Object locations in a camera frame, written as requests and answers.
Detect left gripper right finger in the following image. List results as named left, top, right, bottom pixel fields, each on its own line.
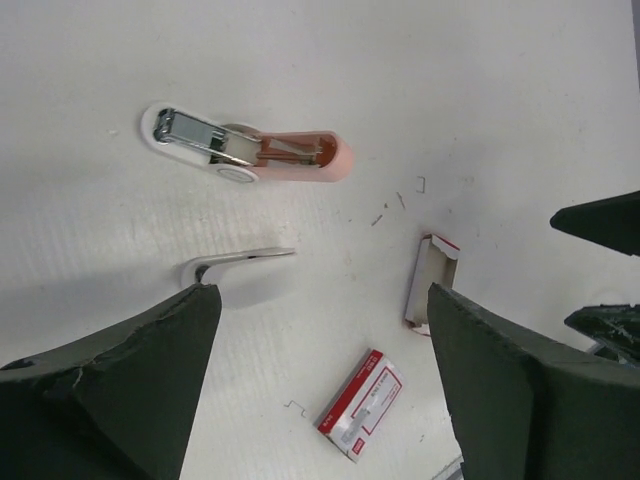
left=427, top=284, right=639, bottom=479

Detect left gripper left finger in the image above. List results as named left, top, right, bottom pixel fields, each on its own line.
left=1, top=284, right=221, bottom=479

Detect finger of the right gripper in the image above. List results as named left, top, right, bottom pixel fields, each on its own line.
left=550, top=191, right=640, bottom=256
left=564, top=305, right=639, bottom=368

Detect red white staple box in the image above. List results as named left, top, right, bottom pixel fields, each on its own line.
left=315, top=348, right=405, bottom=463

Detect staple box tray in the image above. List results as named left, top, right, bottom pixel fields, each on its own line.
left=404, top=233, right=460, bottom=337

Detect pink stapler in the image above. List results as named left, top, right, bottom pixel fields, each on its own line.
left=140, top=102, right=354, bottom=184

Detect white stapler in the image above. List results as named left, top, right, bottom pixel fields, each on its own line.
left=179, top=247, right=297, bottom=309

